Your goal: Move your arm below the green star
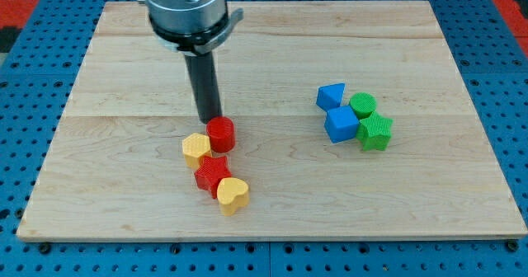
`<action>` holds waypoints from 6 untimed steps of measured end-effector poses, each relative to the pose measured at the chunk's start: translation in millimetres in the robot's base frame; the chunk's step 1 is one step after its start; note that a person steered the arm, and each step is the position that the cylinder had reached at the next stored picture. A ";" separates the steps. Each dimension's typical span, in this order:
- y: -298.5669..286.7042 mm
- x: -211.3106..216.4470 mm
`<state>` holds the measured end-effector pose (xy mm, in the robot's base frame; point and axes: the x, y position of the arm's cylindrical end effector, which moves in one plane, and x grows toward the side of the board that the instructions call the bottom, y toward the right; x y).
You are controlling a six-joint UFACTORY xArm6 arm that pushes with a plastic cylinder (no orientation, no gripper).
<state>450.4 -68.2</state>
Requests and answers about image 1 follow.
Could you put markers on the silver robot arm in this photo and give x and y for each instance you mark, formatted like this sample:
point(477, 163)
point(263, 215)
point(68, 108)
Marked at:
point(192, 27)

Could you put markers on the red star block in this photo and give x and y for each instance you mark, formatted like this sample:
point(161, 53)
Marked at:
point(211, 172)

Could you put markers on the green star block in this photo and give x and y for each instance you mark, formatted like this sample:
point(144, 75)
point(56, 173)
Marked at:
point(374, 132)

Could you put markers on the red cylinder block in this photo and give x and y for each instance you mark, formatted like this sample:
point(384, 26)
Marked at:
point(221, 131)

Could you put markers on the yellow hexagon block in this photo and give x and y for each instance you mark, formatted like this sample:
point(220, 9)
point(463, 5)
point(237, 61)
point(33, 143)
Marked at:
point(195, 148)

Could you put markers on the yellow heart block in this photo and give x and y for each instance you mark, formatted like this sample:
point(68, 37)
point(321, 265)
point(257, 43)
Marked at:
point(232, 194)

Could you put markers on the blue triangle block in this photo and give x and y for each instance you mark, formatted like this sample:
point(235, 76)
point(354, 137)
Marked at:
point(330, 96)

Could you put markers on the blue cube block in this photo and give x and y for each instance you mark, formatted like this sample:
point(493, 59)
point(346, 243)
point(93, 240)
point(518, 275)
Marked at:
point(341, 124)

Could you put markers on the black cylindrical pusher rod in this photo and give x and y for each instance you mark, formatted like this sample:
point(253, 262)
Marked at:
point(202, 74)

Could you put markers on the wooden board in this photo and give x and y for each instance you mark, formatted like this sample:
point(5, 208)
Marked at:
point(115, 172)

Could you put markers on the green cylinder block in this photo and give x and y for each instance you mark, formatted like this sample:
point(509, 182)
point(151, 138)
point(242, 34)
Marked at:
point(363, 104)

